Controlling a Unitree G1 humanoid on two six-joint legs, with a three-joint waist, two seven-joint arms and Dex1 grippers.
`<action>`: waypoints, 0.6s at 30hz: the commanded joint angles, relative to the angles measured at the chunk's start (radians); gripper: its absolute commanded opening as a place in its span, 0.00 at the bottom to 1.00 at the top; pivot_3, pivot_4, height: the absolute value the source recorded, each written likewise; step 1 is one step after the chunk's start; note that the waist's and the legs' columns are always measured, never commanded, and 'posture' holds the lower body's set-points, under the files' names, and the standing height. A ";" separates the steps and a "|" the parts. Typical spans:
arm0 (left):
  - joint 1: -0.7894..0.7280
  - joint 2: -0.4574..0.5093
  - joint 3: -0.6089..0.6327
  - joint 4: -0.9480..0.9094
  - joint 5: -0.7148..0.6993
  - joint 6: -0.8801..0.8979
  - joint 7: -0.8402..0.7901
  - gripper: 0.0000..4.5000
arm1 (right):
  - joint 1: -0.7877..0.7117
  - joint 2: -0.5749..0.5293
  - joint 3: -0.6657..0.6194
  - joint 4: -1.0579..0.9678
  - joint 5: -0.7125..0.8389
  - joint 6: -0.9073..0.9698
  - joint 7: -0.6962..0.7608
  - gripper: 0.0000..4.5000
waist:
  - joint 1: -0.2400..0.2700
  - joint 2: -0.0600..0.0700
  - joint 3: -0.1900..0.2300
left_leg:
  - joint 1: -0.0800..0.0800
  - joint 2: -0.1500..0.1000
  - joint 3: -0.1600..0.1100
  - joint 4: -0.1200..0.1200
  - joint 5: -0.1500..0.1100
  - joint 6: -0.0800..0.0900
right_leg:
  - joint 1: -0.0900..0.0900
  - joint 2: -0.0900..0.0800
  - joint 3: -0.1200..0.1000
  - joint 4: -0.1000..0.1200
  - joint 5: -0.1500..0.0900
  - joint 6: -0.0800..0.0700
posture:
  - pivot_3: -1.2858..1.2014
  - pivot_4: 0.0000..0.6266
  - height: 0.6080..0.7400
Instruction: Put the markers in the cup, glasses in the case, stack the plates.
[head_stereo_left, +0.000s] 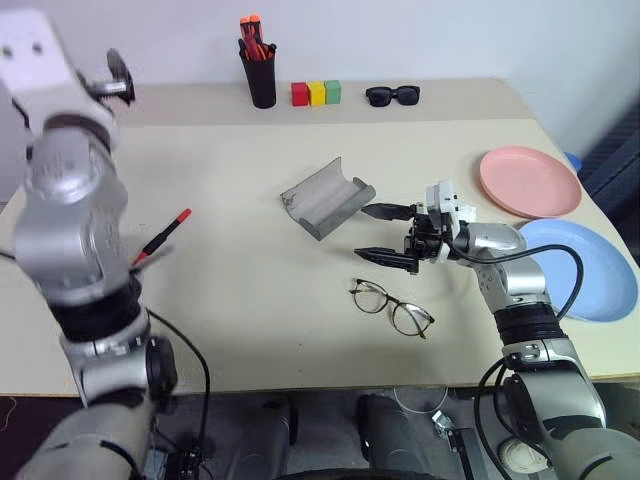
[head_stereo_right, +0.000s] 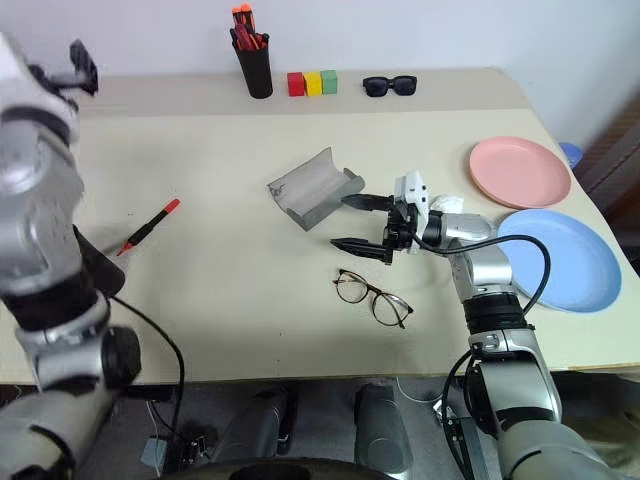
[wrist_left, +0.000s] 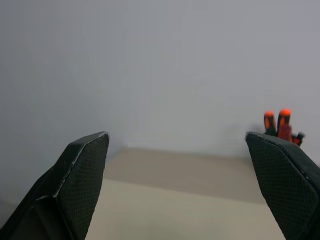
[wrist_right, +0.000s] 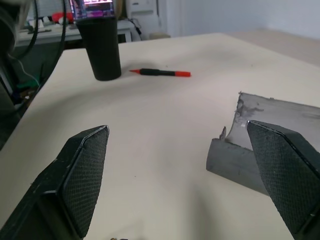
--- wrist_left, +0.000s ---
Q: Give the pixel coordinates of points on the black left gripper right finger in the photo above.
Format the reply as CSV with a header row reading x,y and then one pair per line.
x,y
287,187

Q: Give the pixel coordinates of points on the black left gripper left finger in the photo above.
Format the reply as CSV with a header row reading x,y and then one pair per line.
x,y
75,187

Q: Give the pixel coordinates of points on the small orange black screwdriver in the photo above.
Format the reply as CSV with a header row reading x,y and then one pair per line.
x,y
299,138

